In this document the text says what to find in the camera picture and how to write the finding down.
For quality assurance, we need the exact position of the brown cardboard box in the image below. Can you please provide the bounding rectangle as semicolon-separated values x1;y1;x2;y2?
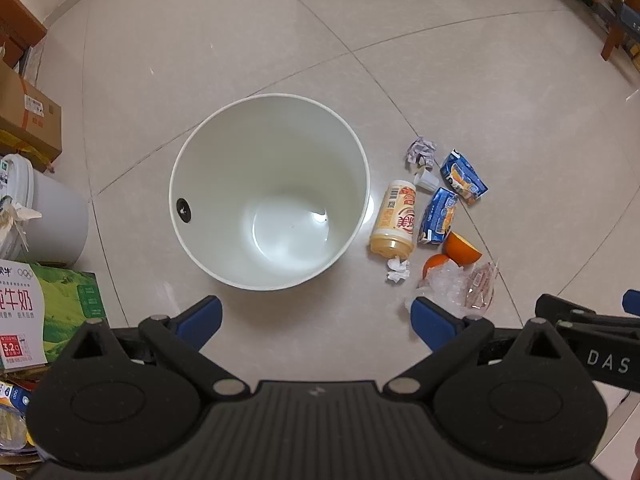
0;60;64;160

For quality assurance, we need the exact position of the clear plastic wrapper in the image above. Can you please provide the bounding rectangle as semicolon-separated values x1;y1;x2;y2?
416;265;474;319

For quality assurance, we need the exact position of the small white pleated cup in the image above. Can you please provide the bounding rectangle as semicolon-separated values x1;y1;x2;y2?
412;167;441;194

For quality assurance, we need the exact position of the yellow cardboard box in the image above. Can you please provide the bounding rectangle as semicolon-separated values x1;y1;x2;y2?
0;129;62;173

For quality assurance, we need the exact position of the green milk carton box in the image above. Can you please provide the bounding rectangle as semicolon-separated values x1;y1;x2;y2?
0;260;111;372

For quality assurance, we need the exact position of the clear red snack wrapper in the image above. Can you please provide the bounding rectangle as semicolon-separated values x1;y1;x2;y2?
462;259;500;311

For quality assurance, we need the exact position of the white tissue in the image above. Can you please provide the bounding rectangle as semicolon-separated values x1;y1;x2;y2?
385;256;411;284

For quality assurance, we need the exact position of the yellow plastic bottle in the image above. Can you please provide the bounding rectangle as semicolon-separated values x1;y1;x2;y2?
369;179;419;261

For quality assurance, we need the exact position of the white round trash bin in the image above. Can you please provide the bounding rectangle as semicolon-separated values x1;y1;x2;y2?
169;92;371;291

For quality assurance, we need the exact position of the wooden door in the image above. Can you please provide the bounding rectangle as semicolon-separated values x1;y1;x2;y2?
0;0;49;75

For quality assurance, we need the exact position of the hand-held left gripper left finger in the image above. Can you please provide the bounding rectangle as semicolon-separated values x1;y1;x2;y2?
65;296;251;402

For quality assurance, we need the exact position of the orange peel piece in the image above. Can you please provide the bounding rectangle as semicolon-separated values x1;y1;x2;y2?
444;230;484;267
422;254;451;281

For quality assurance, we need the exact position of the blue box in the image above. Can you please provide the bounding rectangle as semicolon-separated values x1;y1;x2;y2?
615;0;640;32

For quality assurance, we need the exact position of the printed paper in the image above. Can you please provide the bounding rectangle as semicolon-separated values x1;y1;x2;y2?
404;136;437;171

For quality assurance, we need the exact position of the wooden stool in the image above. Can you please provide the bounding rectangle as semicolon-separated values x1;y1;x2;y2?
537;0;640;61

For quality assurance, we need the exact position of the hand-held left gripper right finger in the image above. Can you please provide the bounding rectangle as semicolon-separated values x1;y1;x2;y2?
382;296;581;397

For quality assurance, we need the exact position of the crushed blue drink carton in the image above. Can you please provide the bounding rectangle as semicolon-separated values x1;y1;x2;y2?
439;149;490;206
417;187;459;247

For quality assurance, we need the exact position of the blue white package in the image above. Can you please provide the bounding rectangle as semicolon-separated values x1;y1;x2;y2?
0;379;42;463

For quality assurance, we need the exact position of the beige crumpled strip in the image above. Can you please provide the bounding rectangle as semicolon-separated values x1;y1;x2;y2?
0;194;43;253

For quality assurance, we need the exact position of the white lidded bucket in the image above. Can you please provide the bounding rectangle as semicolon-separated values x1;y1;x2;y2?
0;154;90;267

